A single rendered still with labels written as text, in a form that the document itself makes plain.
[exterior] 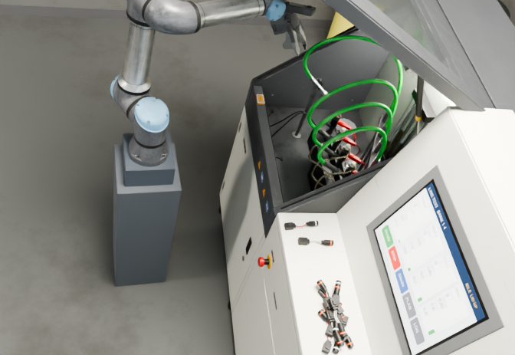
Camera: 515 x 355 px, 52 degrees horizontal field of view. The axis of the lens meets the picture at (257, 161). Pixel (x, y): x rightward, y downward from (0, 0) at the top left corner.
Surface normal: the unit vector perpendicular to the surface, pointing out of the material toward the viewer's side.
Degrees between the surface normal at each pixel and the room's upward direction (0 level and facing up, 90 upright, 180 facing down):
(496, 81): 0
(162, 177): 90
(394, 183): 76
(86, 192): 0
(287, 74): 90
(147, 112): 7
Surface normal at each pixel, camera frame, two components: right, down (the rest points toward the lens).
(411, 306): -0.89, -0.18
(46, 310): 0.21, -0.61
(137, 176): 0.21, 0.79
